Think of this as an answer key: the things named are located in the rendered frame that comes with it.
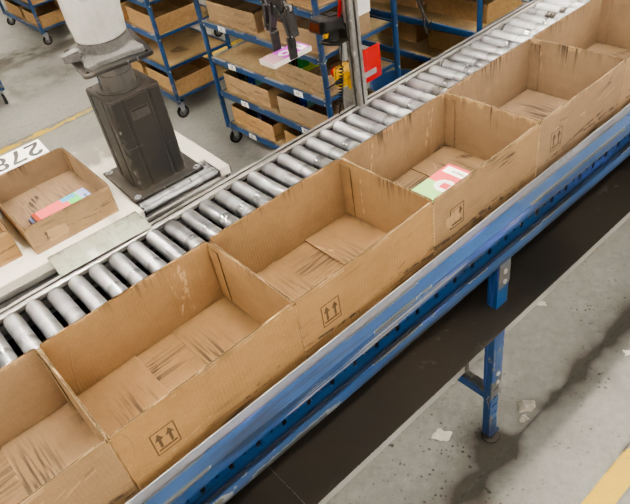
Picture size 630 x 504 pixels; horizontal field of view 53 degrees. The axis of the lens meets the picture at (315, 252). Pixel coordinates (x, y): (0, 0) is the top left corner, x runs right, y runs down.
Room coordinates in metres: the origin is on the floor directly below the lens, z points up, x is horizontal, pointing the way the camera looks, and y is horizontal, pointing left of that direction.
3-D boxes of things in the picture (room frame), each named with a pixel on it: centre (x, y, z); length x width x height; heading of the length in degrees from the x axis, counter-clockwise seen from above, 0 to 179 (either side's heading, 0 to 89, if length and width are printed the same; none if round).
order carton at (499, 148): (1.29, -0.34, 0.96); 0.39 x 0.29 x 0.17; 125
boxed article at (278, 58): (1.98, -0.03, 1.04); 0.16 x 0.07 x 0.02; 125
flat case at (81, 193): (1.71, 0.74, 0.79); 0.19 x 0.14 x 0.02; 126
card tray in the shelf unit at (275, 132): (3.27, 0.08, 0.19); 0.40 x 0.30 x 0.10; 33
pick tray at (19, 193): (1.79, 0.81, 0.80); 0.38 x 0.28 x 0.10; 34
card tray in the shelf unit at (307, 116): (2.87, -0.19, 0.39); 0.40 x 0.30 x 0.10; 35
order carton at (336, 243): (1.07, -0.02, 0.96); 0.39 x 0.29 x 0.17; 125
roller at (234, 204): (1.52, 0.13, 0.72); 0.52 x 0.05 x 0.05; 35
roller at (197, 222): (1.45, 0.23, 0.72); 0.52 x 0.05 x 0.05; 35
